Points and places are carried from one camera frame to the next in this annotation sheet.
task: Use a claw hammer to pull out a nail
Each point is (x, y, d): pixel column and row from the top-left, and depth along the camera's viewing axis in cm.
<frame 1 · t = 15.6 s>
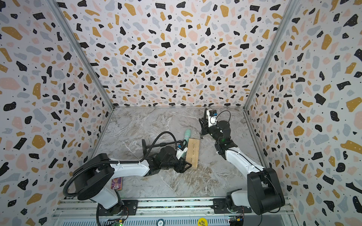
left hand: (192, 163, 82), fingers open
right hand: (203, 119, 82), fingers closed
mint green handle tool: (187, 134, 103), point 4 cm above the table
black disc stand rod: (144, 146, 92), point 7 cm above the table

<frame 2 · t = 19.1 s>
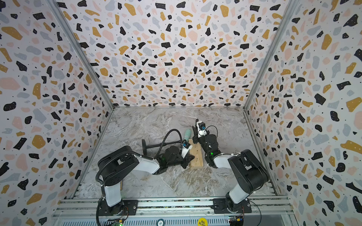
left hand: (197, 157, 87), fingers closed
right hand: (196, 126, 86), fingers closed
the named things where they were.

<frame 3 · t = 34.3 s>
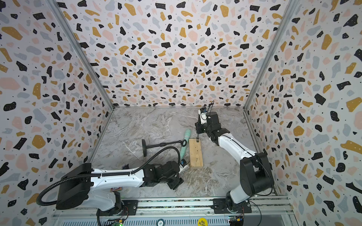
left hand: (184, 177, 78), fingers open
right hand: (198, 123, 88), fingers closed
the named things where they were.

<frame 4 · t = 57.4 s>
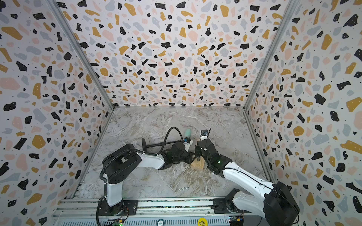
left hand: (200, 155, 89), fingers open
right hand: (199, 142, 83), fingers closed
